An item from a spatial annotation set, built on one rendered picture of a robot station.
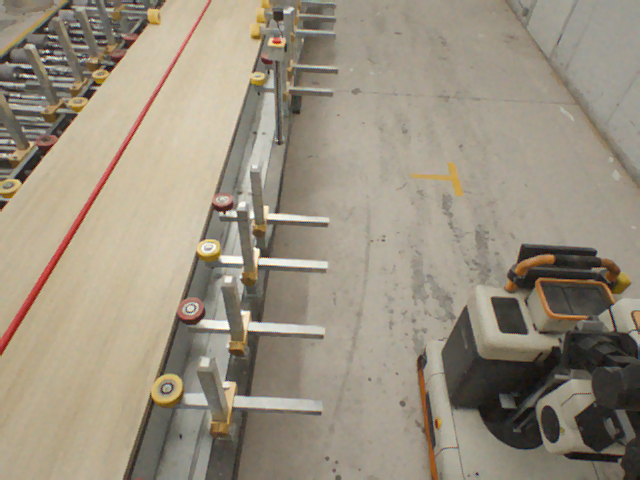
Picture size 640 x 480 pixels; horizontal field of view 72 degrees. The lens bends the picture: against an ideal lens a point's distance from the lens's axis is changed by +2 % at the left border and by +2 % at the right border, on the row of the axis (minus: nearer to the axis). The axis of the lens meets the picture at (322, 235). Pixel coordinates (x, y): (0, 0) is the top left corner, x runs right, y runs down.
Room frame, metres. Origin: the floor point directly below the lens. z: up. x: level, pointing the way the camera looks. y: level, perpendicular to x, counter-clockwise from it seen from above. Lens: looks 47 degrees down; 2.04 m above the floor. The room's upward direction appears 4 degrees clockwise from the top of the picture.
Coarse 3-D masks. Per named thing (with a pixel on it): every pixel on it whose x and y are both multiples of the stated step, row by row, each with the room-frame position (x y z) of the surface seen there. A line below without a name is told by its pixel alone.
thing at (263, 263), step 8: (224, 256) 0.99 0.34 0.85; (232, 256) 0.99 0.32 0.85; (208, 264) 0.96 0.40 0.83; (216, 264) 0.96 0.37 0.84; (224, 264) 0.96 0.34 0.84; (232, 264) 0.96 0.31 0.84; (240, 264) 0.96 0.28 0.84; (264, 264) 0.96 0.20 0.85; (272, 264) 0.97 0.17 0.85; (280, 264) 0.97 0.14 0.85; (288, 264) 0.97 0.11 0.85; (296, 264) 0.97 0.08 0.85; (304, 264) 0.98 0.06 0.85; (312, 264) 0.98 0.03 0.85; (320, 264) 0.98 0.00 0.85; (304, 272) 0.96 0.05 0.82; (312, 272) 0.97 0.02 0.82; (320, 272) 0.97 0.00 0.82
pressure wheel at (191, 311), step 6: (186, 300) 0.75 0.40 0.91; (192, 300) 0.75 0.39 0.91; (198, 300) 0.75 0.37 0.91; (180, 306) 0.73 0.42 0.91; (186, 306) 0.73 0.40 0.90; (192, 306) 0.73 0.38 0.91; (198, 306) 0.73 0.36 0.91; (204, 306) 0.74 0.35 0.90; (180, 312) 0.71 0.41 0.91; (186, 312) 0.71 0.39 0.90; (192, 312) 0.71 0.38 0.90; (198, 312) 0.71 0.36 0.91; (204, 312) 0.72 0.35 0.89; (180, 318) 0.69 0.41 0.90; (186, 318) 0.69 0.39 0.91; (192, 318) 0.69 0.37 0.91; (198, 318) 0.70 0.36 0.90; (186, 324) 0.69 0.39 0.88; (192, 324) 0.69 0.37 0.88
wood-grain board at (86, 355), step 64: (192, 0) 3.25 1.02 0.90; (256, 0) 3.34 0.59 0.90; (128, 64) 2.25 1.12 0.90; (192, 64) 2.31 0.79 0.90; (128, 128) 1.65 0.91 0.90; (192, 128) 1.69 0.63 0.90; (64, 192) 1.20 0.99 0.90; (128, 192) 1.23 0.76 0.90; (192, 192) 1.26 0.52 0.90; (0, 256) 0.88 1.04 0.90; (64, 256) 0.90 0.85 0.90; (128, 256) 0.91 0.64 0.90; (192, 256) 0.93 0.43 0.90; (0, 320) 0.65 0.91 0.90; (64, 320) 0.66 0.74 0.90; (128, 320) 0.67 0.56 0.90; (0, 384) 0.46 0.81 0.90; (64, 384) 0.47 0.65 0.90; (128, 384) 0.48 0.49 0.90; (0, 448) 0.31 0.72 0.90; (64, 448) 0.32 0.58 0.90; (128, 448) 0.33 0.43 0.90
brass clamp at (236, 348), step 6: (246, 312) 0.77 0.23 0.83; (246, 318) 0.75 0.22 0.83; (246, 324) 0.73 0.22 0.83; (246, 330) 0.71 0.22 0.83; (246, 336) 0.69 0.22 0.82; (234, 342) 0.66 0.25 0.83; (240, 342) 0.66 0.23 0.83; (246, 342) 0.68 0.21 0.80; (228, 348) 0.65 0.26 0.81; (234, 348) 0.64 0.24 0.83; (240, 348) 0.65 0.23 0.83; (246, 348) 0.65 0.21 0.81; (234, 354) 0.64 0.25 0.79; (240, 354) 0.64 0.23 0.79
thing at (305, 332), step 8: (208, 320) 0.74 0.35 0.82; (192, 328) 0.71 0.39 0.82; (200, 328) 0.71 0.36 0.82; (208, 328) 0.71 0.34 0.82; (216, 328) 0.71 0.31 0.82; (224, 328) 0.71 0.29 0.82; (248, 328) 0.72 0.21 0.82; (256, 328) 0.72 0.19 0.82; (264, 328) 0.72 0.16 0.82; (272, 328) 0.73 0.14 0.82; (280, 328) 0.73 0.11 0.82; (288, 328) 0.73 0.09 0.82; (296, 328) 0.73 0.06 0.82; (304, 328) 0.73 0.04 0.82; (312, 328) 0.74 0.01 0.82; (320, 328) 0.74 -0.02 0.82; (288, 336) 0.72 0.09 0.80; (296, 336) 0.72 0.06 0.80; (304, 336) 0.72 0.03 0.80; (312, 336) 0.72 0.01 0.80; (320, 336) 0.72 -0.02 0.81
